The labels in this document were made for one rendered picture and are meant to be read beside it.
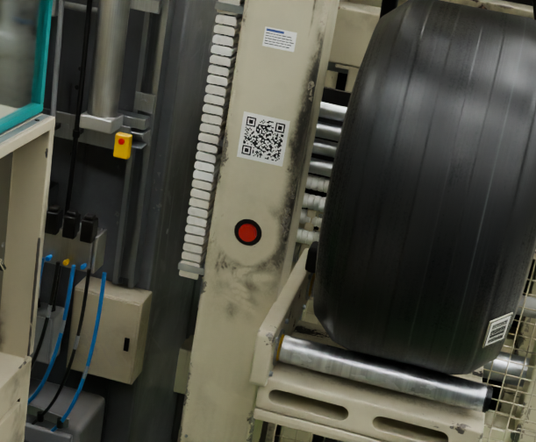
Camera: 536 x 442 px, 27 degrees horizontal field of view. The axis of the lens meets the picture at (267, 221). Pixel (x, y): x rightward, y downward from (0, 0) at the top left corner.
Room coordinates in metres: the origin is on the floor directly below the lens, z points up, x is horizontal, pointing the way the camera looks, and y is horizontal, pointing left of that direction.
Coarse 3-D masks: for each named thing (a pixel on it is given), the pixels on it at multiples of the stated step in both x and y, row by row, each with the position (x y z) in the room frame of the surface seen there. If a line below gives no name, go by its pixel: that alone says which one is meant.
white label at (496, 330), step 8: (512, 312) 1.45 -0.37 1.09; (496, 320) 1.43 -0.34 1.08; (504, 320) 1.44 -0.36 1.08; (488, 328) 1.43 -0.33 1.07; (496, 328) 1.44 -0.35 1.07; (504, 328) 1.45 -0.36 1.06; (488, 336) 1.44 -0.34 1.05; (496, 336) 1.45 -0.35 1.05; (504, 336) 1.47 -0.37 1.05; (488, 344) 1.45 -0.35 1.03
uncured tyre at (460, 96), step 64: (384, 64) 1.54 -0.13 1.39; (448, 64) 1.54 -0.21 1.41; (512, 64) 1.54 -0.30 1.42; (384, 128) 1.47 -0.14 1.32; (448, 128) 1.47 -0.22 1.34; (512, 128) 1.46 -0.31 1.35; (384, 192) 1.44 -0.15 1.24; (448, 192) 1.43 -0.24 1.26; (512, 192) 1.43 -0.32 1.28; (320, 256) 1.49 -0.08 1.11; (384, 256) 1.43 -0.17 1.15; (448, 256) 1.41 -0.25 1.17; (512, 256) 1.42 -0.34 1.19; (320, 320) 1.56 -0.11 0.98; (384, 320) 1.46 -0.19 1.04; (448, 320) 1.43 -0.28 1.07; (512, 320) 1.49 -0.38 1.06
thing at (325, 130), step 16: (336, 96) 2.19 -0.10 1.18; (320, 112) 2.06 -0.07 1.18; (336, 112) 2.06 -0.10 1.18; (320, 128) 2.05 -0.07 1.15; (336, 128) 2.05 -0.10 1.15; (320, 144) 2.07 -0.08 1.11; (336, 144) 2.07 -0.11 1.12; (320, 160) 2.06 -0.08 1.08; (320, 176) 2.19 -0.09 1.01; (304, 192) 2.19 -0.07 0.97; (320, 192) 2.19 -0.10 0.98; (304, 208) 2.19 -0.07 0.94; (320, 208) 2.05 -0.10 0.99; (320, 224) 2.06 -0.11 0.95; (304, 240) 2.05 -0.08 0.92
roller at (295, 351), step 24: (288, 336) 1.60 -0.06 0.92; (288, 360) 1.58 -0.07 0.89; (312, 360) 1.57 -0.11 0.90; (336, 360) 1.56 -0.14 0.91; (360, 360) 1.56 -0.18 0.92; (384, 360) 1.57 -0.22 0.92; (384, 384) 1.55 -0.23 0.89; (408, 384) 1.54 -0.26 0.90; (432, 384) 1.54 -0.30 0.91; (456, 384) 1.54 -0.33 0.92; (480, 384) 1.54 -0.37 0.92; (480, 408) 1.52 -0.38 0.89
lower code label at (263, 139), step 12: (252, 120) 1.67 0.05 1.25; (264, 120) 1.67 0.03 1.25; (276, 120) 1.67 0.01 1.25; (240, 132) 1.67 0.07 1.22; (252, 132) 1.67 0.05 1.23; (264, 132) 1.67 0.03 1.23; (276, 132) 1.66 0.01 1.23; (240, 144) 1.67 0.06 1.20; (252, 144) 1.67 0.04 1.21; (264, 144) 1.67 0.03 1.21; (276, 144) 1.66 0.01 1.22; (240, 156) 1.67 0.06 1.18; (252, 156) 1.67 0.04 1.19; (264, 156) 1.67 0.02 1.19; (276, 156) 1.66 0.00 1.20
